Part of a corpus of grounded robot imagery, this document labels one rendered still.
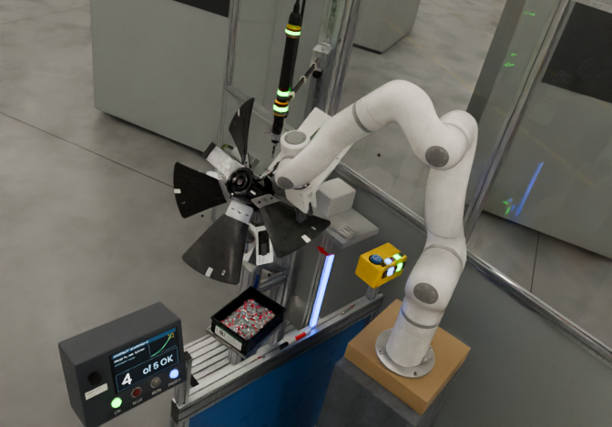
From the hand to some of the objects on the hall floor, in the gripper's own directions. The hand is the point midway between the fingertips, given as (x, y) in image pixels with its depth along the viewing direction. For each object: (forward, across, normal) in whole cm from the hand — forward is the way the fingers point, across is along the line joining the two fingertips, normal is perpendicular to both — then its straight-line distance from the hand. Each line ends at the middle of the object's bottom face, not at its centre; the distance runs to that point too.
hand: (301, 215), depth 172 cm
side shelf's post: (+140, -33, +19) cm, 146 cm away
